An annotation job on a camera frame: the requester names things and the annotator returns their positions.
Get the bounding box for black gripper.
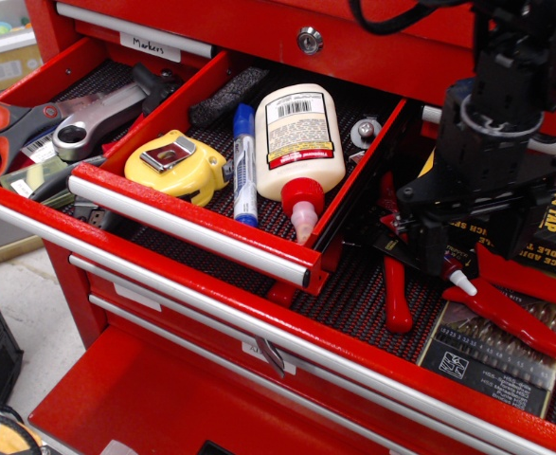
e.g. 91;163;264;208
397;78;556;276

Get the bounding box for red threadlocker glue tube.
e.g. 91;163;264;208
380;212;478;298

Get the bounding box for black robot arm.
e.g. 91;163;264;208
397;1;556;275

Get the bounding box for large red open drawer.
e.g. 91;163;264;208
0;36;556;455

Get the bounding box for white wood glue bottle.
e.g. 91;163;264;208
255;83;346;245

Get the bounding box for small red open drawer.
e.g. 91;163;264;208
68;51;407;295

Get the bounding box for red bottom open drawer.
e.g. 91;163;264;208
29;327;388;454

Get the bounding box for black yellow tap wrench box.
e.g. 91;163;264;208
419;155;556;273

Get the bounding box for drill bit set case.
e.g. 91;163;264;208
418;301;556;418

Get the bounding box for silver round blade cutter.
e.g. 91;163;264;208
349;117;383;164

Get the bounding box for blue white marker pen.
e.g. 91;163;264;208
233;103;258;228

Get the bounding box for silver cabinet lock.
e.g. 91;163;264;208
296;27;324;55

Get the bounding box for red tool chest cabinet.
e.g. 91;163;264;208
24;0;556;455

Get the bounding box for black foam block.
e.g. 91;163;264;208
188;66;270;127

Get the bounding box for yellow tape measure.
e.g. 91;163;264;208
124;130;233;207

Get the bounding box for white markers label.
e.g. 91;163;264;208
119;32;181;63

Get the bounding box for silver utility knife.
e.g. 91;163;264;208
52;83;146;161

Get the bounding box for green packaged item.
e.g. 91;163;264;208
0;156;67;198

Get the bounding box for orange grey scissors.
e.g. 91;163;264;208
0;96;96;176

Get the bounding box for red handled wire stripper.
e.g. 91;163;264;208
344;171;556;367

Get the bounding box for black cable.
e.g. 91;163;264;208
348;0;477;37

